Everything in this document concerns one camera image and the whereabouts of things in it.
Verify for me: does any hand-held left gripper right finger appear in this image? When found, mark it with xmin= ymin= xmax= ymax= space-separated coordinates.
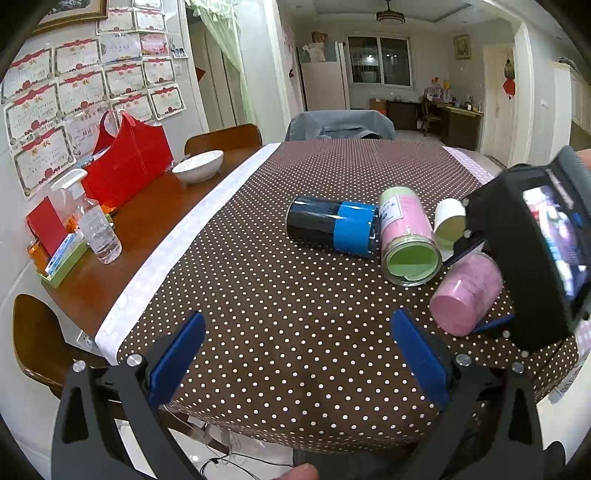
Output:
xmin=391 ymin=308 xmax=566 ymax=480

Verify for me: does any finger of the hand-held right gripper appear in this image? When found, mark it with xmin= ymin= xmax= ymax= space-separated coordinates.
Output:
xmin=442 ymin=231 xmax=488 ymax=268
xmin=472 ymin=311 xmax=518 ymax=341

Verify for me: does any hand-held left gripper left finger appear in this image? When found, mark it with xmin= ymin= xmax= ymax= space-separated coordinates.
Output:
xmin=51 ymin=311 xmax=206 ymax=480

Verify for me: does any white cup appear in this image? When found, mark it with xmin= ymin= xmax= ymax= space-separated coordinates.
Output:
xmin=433 ymin=198 xmax=467 ymax=264

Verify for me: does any pink and green cup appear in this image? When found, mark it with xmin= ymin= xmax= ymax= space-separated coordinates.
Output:
xmin=379 ymin=185 xmax=441 ymax=288

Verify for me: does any black and blue cup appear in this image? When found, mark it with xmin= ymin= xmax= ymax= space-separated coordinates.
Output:
xmin=285 ymin=195 xmax=380 ymax=258

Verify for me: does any person's left hand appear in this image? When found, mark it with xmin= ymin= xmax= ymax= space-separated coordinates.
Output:
xmin=281 ymin=463 xmax=319 ymax=480

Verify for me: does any brown polka dot tablecloth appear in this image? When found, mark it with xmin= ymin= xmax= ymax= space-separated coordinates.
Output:
xmin=95 ymin=140 xmax=581 ymax=450

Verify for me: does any dark wooden desk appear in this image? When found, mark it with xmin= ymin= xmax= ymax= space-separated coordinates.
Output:
xmin=421 ymin=96 xmax=485 ymax=151

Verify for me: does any white door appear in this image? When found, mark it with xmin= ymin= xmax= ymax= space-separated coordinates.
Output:
xmin=481 ymin=43 xmax=516 ymax=168

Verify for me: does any green tray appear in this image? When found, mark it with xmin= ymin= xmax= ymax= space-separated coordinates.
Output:
xmin=36 ymin=233 xmax=89 ymax=289

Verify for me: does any wooden chair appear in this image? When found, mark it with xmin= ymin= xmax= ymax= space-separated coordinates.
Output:
xmin=12 ymin=294 xmax=77 ymax=398
xmin=184 ymin=123 xmax=263 ymax=157

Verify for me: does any clear spray bottle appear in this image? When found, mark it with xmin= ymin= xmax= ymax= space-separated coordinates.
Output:
xmin=51 ymin=168 xmax=123 ymax=265

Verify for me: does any dark low cabinet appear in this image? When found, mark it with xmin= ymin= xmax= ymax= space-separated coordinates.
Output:
xmin=369 ymin=98 xmax=424 ymax=131

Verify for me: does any white cabinet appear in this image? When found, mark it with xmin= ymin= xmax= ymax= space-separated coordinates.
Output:
xmin=551 ymin=59 xmax=591 ymax=151

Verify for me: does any grey covered chair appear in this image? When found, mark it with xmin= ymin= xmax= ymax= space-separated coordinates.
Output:
xmin=284 ymin=110 xmax=396 ymax=142

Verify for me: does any red hanging ornament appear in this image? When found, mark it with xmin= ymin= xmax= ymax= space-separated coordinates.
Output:
xmin=502 ymin=58 xmax=517 ymax=100

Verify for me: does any red box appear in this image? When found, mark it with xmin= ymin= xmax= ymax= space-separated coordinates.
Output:
xmin=26 ymin=198 xmax=71 ymax=259

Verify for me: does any white bowl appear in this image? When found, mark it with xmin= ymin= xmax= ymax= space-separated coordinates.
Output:
xmin=172 ymin=150 xmax=225 ymax=184

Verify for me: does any red bag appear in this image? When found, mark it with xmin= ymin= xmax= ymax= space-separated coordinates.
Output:
xmin=82 ymin=110 xmax=174 ymax=210

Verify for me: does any window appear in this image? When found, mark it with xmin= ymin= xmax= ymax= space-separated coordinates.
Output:
xmin=347 ymin=36 xmax=413 ymax=88

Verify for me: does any white refrigerator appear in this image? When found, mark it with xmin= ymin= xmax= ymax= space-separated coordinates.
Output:
xmin=300 ymin=41 xmax=351 ymax=112

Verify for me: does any ceiling lamp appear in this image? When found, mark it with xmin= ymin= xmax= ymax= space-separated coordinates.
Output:
xmin=375 ymin=0 xmax=407 ymax=24

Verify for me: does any green curtain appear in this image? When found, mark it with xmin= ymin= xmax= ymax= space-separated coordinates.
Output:
xmin=186 ymin=0 xmax=257 ymax=126

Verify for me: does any large framed picture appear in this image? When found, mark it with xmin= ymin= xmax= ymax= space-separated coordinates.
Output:
xmin=30 ymin=0 xmax=110 ymax=37

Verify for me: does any black cable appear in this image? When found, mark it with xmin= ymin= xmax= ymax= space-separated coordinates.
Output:
xmin=202 ymin=440 xmax=296 ymax=468

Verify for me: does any group of wall certificates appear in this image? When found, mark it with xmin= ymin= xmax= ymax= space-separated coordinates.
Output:
xmin=0 ymin=0 xmax=188 ymax=199

